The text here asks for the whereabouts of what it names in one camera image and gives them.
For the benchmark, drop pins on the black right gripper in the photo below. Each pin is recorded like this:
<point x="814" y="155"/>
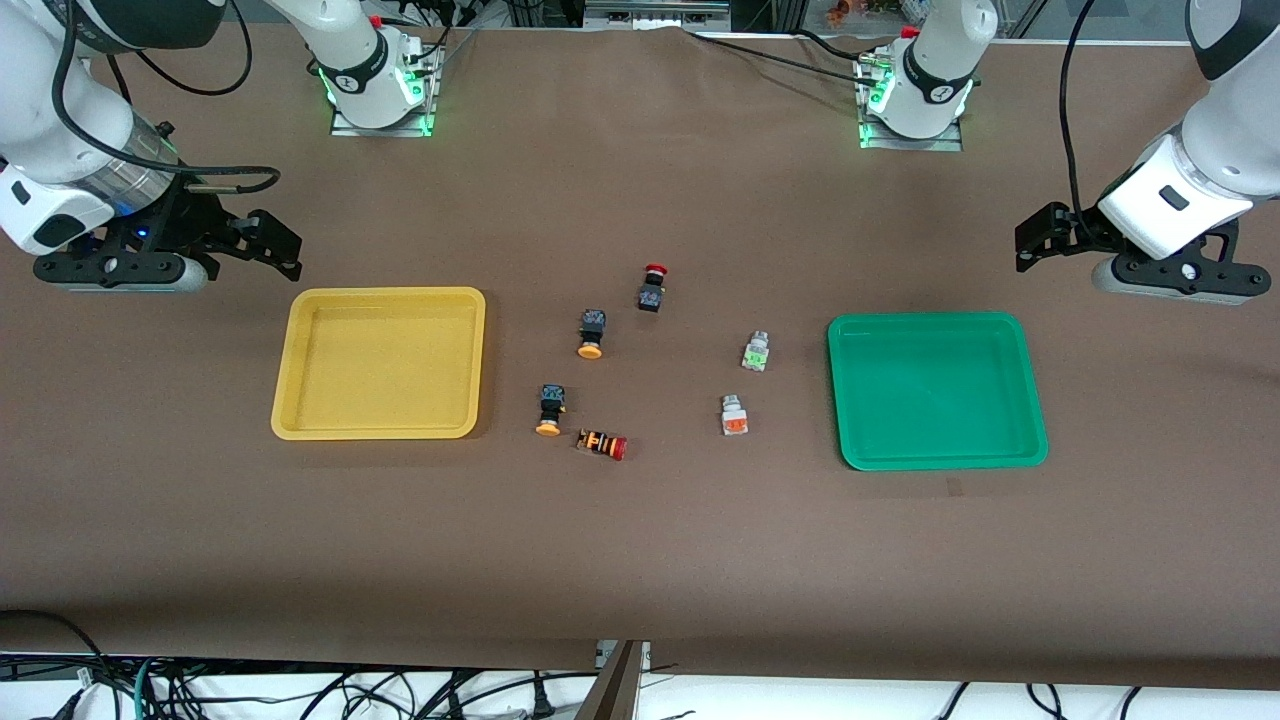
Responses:
<point x="184" y="221"/>

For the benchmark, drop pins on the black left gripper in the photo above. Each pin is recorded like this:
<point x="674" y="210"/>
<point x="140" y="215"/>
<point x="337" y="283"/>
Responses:
<point x="1084" y="230"/>

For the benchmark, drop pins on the green button white body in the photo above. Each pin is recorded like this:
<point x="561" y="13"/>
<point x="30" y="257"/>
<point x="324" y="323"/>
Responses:
<point x="756" y="353"/>

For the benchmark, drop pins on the yellow push button black body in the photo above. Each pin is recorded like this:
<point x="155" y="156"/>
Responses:
<point x="591" y="333"/>
<point x="550" y="408"/>

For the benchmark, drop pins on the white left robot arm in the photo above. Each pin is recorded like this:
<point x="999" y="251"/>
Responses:
<point x="1220" y="130"/>

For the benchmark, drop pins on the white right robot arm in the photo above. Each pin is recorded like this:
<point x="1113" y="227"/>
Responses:
<point x="45" y="110"/>

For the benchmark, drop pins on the yellow plastic tray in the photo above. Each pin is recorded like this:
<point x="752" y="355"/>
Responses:
<point x="380" y="365"/>

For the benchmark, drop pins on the green plastic tray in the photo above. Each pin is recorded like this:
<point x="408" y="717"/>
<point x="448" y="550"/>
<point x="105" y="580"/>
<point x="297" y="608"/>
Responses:
<point x="935" y="390"/>

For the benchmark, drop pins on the orange button white body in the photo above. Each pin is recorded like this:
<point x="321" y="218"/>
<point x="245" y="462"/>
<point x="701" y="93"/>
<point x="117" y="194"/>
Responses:
<point x="735" y="416"/>

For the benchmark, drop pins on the red push button orange body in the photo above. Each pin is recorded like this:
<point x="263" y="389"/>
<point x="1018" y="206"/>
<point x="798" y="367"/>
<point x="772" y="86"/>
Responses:
<point x="601" y="443"/>

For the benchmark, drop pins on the red push button black body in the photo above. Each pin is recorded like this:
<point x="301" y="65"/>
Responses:
<point x="653" y="290"/>

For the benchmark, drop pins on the brown table mat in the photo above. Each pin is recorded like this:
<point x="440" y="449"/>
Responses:
<point x="640" y="560"/>

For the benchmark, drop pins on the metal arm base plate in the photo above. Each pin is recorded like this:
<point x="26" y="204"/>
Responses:
<point x="945" y="142"/>
<point x="345" y="122"/>

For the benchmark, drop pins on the aluminium frame rail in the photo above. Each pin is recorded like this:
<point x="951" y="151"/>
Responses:
<point x="655" y="12"/>

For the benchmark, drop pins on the small metal bracket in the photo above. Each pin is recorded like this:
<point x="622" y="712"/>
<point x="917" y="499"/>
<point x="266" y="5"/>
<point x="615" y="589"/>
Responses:
<point x="640" y="652"/>

